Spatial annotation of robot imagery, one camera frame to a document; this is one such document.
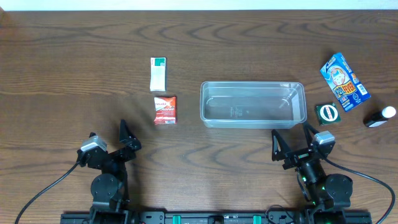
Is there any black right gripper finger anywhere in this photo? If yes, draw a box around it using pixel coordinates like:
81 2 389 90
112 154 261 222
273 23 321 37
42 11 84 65
271 129 292 161
303 123 319 145

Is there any blue Kool Fever box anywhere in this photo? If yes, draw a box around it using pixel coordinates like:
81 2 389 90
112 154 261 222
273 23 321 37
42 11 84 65
320 52 371 112

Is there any black bottle white cap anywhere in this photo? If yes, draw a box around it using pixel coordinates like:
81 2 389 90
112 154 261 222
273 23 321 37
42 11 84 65
364 106 396 128

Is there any clear plastic container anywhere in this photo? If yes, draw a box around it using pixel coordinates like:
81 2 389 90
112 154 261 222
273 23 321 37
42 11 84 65
200 81 307 129

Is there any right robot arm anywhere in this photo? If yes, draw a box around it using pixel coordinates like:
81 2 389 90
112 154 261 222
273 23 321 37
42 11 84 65
271 123 353 223

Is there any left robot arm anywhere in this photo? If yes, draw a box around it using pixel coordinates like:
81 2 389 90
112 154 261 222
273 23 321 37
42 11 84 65
77 119 142 224

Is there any red Panadol box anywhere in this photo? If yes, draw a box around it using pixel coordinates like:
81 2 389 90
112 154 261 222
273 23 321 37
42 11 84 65
154 96 177 125

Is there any white green Panadol box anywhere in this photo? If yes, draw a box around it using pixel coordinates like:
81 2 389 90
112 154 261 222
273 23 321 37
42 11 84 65
150 57 166 91

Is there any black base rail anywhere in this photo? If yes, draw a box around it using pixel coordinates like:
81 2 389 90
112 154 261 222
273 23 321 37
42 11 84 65
60 209 372 224

